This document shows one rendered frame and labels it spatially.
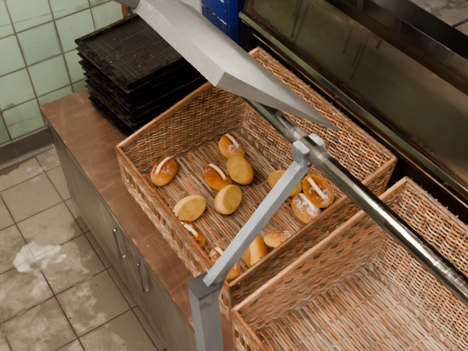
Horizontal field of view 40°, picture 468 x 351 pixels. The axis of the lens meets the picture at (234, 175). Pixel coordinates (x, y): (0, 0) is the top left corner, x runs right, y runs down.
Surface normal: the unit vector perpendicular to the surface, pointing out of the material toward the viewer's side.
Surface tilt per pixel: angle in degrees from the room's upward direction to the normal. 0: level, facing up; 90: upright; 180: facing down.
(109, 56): 0
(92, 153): 0
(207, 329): 90
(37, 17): 90
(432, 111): 70
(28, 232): 0
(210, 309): 90
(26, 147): 90
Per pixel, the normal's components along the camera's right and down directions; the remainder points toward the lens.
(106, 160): -0.04, -0.69
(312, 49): -0.80, 0.15
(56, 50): 0.55, 0.58
